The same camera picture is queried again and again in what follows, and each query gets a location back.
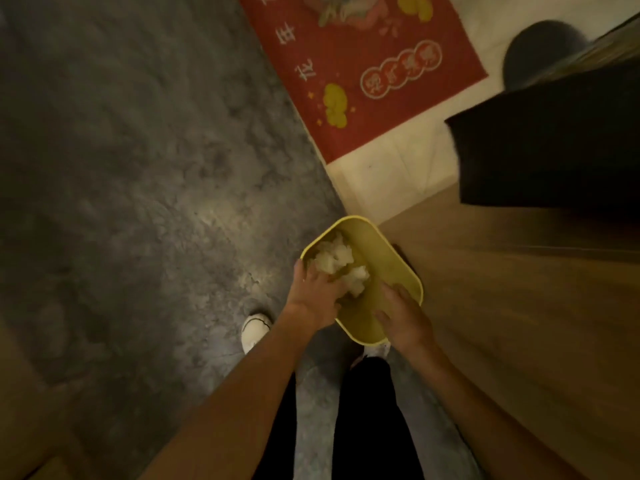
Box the person's right hand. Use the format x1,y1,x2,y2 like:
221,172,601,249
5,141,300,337
372,281,439,360

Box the person's left hand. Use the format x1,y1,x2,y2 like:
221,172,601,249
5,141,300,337
283,259,371,330

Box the yellow plastic waste bin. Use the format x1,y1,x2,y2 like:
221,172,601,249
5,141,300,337
299,215,425,346

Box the person's left forearm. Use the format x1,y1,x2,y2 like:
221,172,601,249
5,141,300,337
139,307,328,480

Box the person's right forearm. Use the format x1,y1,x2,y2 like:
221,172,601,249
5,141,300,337
397,340,588,480

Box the white shoe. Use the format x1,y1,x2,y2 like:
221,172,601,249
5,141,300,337
350,339,392,369
241,313,275,355

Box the crumpled white tissue paper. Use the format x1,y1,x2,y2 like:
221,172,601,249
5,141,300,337
309,233,371,298

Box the black trousers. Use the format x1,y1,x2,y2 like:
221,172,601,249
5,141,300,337
251,356,427,480

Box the wooden cabinet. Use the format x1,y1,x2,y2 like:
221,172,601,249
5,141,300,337
377,14,640,480

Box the red printed doormat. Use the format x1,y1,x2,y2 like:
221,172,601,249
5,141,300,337
236,0,489,166

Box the black cloth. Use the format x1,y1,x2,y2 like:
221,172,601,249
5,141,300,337
444,59,640,221

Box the dark round stool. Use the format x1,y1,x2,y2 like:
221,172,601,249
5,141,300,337
502,20,592,92

